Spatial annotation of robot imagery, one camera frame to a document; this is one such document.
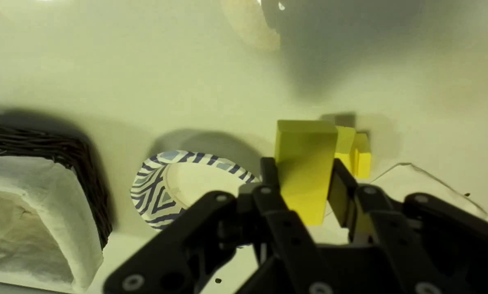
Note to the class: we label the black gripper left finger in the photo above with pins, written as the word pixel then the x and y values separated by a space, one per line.
pixel 182 256

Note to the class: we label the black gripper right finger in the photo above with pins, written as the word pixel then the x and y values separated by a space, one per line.
pixel 416 245

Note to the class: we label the yellow block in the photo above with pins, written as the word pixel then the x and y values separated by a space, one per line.
pixel 305 150

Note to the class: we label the wooden bowl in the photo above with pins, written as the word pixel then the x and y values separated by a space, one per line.
pixel 248 21

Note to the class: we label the zebra patterned small plate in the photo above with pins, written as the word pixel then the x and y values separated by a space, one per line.
pixel 173 179

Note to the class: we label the dark basket with white liner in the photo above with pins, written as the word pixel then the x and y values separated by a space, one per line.
pixel 53 209

